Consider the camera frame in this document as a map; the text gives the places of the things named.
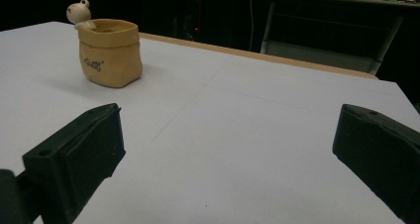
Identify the yellow pot with frog figure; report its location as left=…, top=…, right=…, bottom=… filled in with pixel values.
left=65, top=0, right=144, bottom=89

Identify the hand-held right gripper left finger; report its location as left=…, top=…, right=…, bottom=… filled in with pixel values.
left=22, top=102, right=127, bottom=224

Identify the white metal stand frame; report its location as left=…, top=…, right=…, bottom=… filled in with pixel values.
left=240, top=0, right=420, bottom=75

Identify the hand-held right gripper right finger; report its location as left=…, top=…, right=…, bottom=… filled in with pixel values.
left=332, top=103, right=420, bottom=224

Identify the white sheet table cover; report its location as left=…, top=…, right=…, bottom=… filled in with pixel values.
left=0, top=20, right=420, bottom=224

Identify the dark computer tower red light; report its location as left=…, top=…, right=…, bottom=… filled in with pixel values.
left=182, top=0, right=207, bottom=43

